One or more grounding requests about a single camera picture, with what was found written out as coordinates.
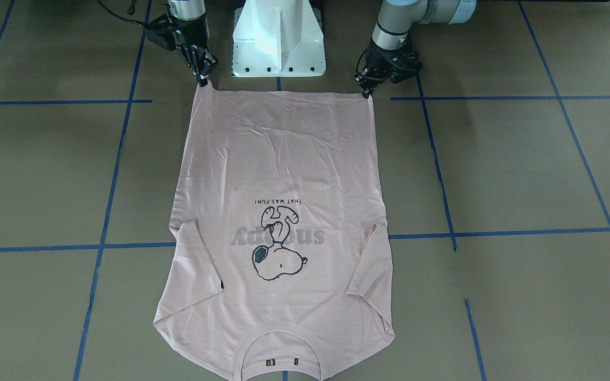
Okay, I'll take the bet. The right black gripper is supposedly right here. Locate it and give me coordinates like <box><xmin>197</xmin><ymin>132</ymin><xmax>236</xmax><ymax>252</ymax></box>
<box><xmin>176</xmin><ymin>19</ymin><xmax>218</xmax><ymax>87</ymax></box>

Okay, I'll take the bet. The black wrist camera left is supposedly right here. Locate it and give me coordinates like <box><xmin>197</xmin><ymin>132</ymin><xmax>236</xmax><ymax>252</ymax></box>
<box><xmin>390</xmin><ymin>51</ymin><xmax>423</xmax><ymax>84</ymax></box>

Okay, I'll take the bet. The pink Snoopy t-shirt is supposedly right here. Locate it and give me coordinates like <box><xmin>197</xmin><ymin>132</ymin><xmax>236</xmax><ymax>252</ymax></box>
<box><xmin>153</xmin><ymin>85</ymin><xmax>396</xmax><ymax>380</ymax></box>

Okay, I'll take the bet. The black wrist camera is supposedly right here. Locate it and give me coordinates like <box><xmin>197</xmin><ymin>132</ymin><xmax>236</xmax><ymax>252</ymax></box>
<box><xmin>390</xmin><ymin>51</ymin><xmax>423</xmax><ymax>84</ymax></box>
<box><xmin>143</xmin><ymin>14</ymin><xmax>180</xmax><ymax>51</ymax></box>

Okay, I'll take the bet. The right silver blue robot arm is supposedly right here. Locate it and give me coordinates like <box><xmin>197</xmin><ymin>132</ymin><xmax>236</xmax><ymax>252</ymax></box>
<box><xmin>168</xmin><ymin>1</ymin><xmax>218</xmax><ymax>87</ymax></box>

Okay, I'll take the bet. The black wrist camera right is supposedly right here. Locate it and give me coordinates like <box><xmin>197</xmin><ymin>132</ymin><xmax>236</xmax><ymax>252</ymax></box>
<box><xmin>143</xmin><ymin>14</ymin><xmax>180</xmax><ymax>51</ymax></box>

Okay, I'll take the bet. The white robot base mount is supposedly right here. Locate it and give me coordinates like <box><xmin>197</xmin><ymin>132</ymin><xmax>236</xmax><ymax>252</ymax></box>
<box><xmin>231</xmin><ymin>1</ymin><xmax>327</xmax><ymax>78</ymax></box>

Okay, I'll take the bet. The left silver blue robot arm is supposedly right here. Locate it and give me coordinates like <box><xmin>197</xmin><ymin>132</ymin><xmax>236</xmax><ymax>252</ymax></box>
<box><xmin>353</xmin><ymin>1</ymin><xmax>477</xmax><ymax>98</ymax></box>

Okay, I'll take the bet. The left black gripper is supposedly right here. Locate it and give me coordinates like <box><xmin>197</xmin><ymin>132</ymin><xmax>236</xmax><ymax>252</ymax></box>
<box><xmin>354</xmin><ymin>42</ymin><xmax>414</xmax><ymax>99</ymax></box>

